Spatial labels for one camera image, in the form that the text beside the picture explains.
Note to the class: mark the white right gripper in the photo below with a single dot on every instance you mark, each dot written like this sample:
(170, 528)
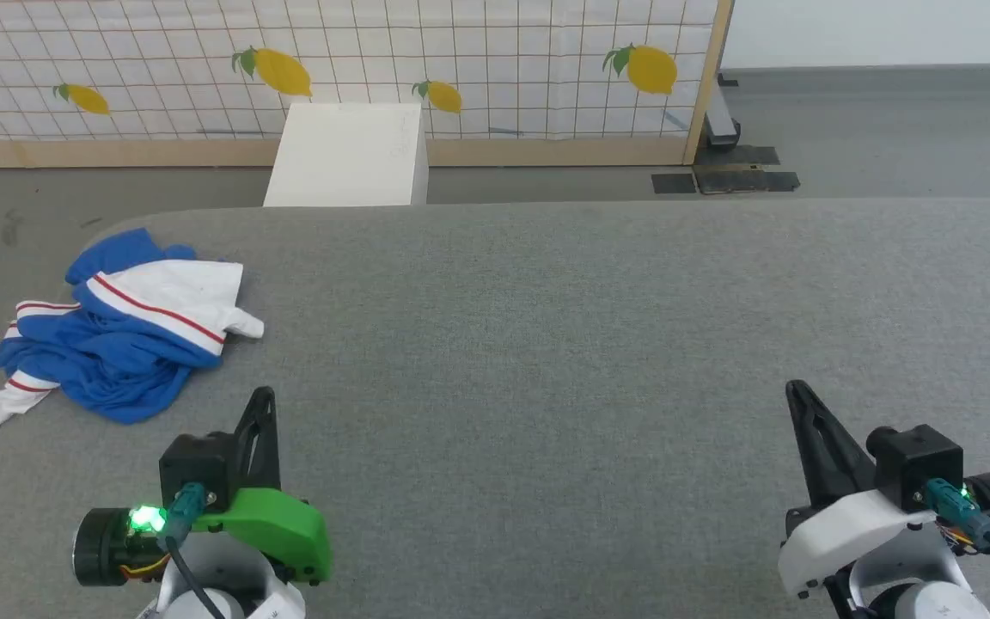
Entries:
(847, 533)

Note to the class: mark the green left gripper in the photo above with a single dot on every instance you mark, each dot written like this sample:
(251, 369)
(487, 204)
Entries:
(276, 524)

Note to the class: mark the blue white red-striped garment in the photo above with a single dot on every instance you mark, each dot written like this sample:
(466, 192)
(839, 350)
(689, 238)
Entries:
(117, 361)

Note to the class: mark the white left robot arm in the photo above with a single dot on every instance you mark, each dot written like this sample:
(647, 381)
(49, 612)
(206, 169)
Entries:
(233, 585)

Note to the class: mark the large black floor mat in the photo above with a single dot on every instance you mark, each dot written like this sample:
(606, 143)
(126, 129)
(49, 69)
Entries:
(744, 180)

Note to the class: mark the white rectangular box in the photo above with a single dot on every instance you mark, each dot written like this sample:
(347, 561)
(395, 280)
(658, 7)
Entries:
(340, 155)

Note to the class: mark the black floor mat under foot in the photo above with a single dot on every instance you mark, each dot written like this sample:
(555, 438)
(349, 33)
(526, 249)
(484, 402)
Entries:
(740, 156)

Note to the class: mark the small dark floor mat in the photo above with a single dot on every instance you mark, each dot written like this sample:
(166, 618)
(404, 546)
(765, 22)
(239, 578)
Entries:
(672, 183)

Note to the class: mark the grey metal screen foot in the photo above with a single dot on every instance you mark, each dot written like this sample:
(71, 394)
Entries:
(721, 120)

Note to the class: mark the lemon print grid cloth screen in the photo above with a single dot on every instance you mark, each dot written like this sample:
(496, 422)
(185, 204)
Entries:
(512, 69)

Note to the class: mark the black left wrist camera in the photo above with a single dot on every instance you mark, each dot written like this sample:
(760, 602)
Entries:
(198, 464)

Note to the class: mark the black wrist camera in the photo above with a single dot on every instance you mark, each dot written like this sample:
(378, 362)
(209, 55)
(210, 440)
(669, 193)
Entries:
(198, 464)
(916, 464)

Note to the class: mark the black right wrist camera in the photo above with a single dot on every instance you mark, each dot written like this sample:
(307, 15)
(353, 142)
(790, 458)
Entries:
(916, 464)

